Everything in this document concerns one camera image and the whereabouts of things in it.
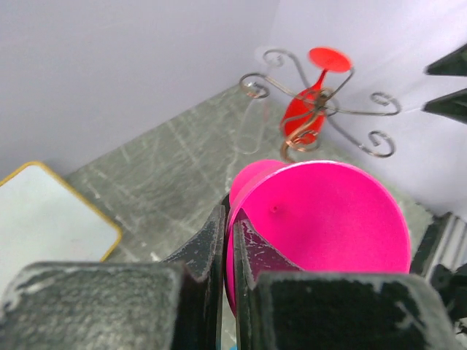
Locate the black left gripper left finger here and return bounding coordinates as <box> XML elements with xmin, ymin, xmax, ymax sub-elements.
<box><xmin>1</xmin><ymin>205</ymin><xmax>226</xmax><ymax>349</ymax></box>

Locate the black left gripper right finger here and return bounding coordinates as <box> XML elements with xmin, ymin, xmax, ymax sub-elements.
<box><xmin>233</xmin><ymin>218</ymin><xmax>456</xmax><ymax>349</ymax></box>

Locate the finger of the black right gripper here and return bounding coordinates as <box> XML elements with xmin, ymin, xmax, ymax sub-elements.
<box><xmin>425</xmin><ymin>88</ymin><xmax>467</xmax><ymax>124</ymax></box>
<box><xmin>425</xmin><ymin>44</ymin><xmax>467</xmax><ymax>77</ymax></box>

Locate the magenta plastic wine glass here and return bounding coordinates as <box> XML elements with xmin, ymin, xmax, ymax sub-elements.
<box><xmin>225</xmin><ymin>159</ymin><xmax>411</xmax><ymax>308</ymax></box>

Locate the red plastic wine glass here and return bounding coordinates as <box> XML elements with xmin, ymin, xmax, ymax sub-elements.
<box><xmin>281</xmin><ymin>47</ymin><xmax>352</xmax><ymax>149</ymax></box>

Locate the clear wine glass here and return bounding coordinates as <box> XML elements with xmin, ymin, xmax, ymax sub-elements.
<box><xmin>235</xmin><ymin>53</ymin><xmax>282</xmax><ymax>155</ymax></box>

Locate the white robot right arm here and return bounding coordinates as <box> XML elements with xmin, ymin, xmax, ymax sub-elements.
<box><xmin>423</xmin><ymin>45</ymin><xmax>466</xmax><ymax>321</ymax></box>

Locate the small framed whiteboard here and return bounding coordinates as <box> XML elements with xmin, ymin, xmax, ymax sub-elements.
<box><xmin>0</xmin><ymin>160</ymin><xmax>123</xmax><ymax>263</ymax></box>

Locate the copper wire wine glass rack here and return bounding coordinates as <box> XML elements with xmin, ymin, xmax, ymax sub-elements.
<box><xmin>239</xmin><ymin>49</ymin><xmax>402</xmax><ymax>165</ymax></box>

